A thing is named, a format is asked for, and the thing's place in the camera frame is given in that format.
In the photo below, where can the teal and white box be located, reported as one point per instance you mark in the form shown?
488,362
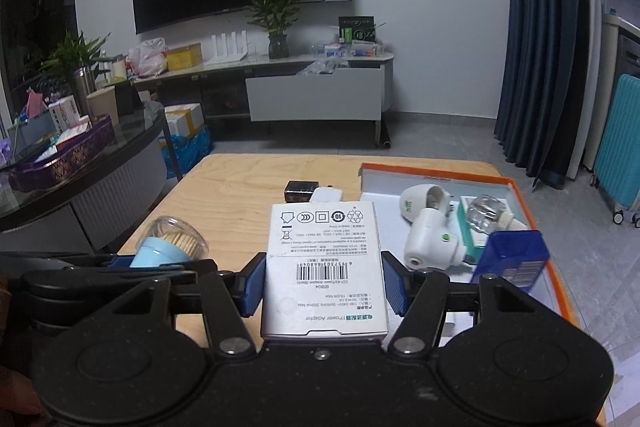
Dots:
467,232

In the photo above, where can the white medicine box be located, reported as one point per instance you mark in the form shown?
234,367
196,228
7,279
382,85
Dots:
64,116

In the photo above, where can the yellow box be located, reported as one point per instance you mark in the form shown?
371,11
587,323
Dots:
184,57

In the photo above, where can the purple patterned box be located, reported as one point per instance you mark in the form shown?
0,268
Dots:
65,162

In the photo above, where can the white plug-in heater green button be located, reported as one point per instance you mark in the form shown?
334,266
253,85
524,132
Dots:
430,242

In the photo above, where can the leafy potted plant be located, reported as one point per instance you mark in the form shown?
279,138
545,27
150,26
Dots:
75,54

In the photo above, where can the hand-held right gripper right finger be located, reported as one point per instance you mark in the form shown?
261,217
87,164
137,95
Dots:
395,289

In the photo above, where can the white television cabinet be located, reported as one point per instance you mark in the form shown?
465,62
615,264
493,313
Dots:
310,99

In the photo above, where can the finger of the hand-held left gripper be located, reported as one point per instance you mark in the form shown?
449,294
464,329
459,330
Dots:
192,268
120,261

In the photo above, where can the clear plastic boxes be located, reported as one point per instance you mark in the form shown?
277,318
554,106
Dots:
350,51

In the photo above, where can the white adapter box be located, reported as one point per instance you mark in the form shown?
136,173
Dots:
325,257

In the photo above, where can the white router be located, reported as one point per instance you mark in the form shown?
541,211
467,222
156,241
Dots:
230,52

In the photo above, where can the white and yellow carton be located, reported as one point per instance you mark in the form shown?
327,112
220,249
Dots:
184,119

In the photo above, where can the light blue toothpick jar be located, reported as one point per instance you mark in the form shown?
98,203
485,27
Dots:
165,242

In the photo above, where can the blue plastic box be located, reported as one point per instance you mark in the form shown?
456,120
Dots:
510,257

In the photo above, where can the teal suitcase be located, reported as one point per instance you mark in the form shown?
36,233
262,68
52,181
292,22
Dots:
622,152

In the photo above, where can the potted plant in dark vase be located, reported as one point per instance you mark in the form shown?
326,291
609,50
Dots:
275,22

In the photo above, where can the black charger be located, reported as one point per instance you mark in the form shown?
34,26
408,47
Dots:
300,193

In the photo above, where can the blue plastic bag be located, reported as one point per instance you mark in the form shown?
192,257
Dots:
187,154

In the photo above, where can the orange cardboard tray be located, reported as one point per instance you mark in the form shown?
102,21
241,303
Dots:
390,184

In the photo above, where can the black and green box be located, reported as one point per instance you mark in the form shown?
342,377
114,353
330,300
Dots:
357,29

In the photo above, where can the beige container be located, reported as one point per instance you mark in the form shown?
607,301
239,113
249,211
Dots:
102,107

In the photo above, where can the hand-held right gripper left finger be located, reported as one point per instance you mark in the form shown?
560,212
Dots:
252,287

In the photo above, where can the round dark glass-top table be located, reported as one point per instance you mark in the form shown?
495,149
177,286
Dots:
115,177

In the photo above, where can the white plastic bag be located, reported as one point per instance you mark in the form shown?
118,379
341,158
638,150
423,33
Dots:
147,57

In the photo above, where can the pink paper item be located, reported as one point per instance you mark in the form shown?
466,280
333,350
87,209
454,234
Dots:
34,104

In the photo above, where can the clear liquid refill bottle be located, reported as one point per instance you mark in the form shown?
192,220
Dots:
487,212

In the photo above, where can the steel cup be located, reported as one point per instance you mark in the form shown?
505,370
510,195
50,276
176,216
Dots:
85,89

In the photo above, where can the blue curtain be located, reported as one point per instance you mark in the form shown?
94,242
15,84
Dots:
545,47

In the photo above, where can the white plug-in heater green print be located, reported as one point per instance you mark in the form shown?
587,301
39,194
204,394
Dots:
415,202

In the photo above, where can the white charger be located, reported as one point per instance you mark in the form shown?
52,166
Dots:
327,195

